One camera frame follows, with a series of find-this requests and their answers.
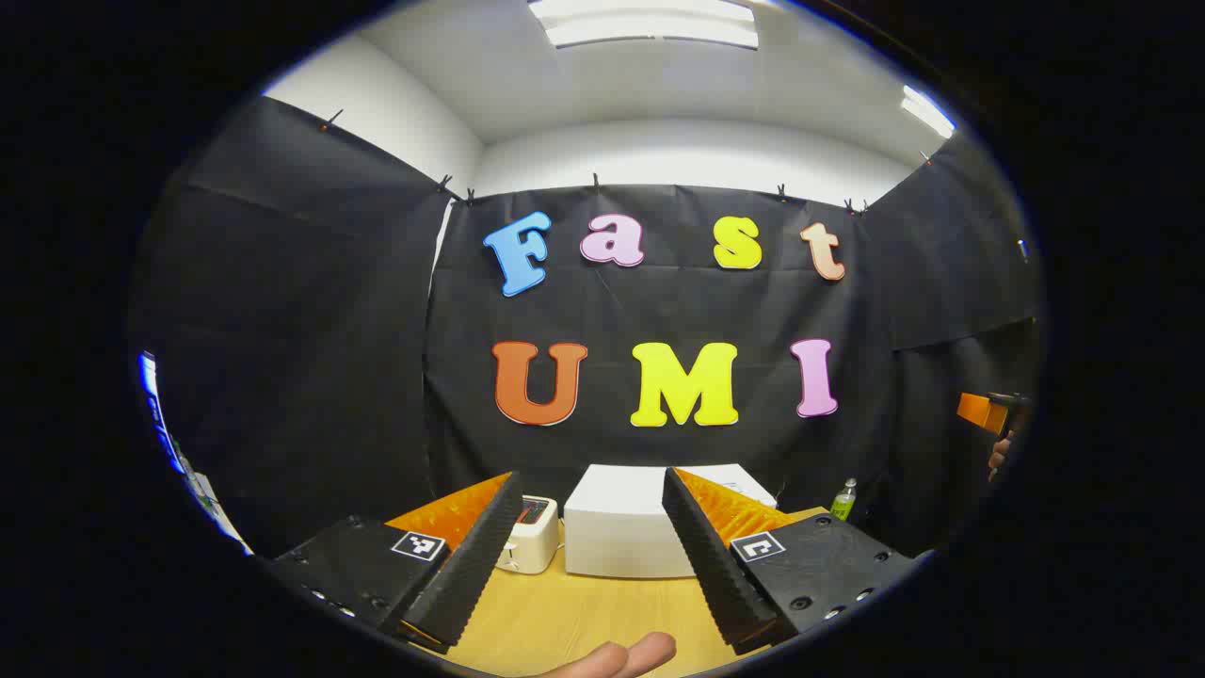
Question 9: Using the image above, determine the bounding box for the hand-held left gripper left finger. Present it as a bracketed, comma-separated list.
[268, 471, 525, 655]

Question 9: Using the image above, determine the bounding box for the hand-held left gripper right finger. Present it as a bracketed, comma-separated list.
[662, 466, 919, 657]

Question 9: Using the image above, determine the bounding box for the white microwave oven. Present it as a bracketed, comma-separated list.
[563, 463, 779, 579]

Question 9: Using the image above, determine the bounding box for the white toaster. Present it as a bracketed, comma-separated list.
[496, 495, 561, 575]

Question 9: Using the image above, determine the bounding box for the clutter of small items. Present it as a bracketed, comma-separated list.
[184, 461, 253, 555]

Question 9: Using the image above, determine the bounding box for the small ceiling light panel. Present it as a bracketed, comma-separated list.
[901, 85, 956, 139]

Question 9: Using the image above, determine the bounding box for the white blue printed board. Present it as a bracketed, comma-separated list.
[139, 351, 189, 476]

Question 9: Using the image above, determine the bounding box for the large ceiling light panel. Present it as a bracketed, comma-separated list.
[527, 0, 760, 50]

